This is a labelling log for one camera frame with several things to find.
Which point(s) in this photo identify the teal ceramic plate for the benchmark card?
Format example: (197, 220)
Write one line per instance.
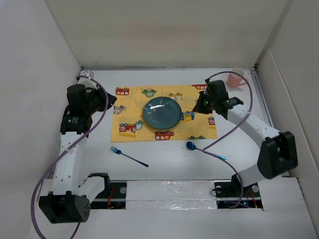
(162, 113)

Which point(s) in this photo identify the blue metal fork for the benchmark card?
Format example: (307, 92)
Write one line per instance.
(119, 152)

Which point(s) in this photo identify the pink ceramic mug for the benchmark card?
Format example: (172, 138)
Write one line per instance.
(236, 78)

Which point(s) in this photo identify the yellow cartoon vehicle cloth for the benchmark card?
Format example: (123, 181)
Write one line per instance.
(129, 125)

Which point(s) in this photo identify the white foam front block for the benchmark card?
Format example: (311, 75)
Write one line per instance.
(170, 195)

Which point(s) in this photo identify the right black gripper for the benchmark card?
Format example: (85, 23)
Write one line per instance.
(198, 107)

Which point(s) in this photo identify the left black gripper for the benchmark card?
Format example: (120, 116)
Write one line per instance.
(99, 92)

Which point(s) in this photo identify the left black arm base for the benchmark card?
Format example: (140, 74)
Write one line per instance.
(114, 199)

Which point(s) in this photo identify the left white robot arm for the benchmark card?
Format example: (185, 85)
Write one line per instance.
(70, 197)

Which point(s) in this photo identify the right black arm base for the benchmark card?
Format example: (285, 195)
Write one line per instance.
(227, 195)

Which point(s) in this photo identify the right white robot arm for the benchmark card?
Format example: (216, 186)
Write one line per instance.
(278, 153)

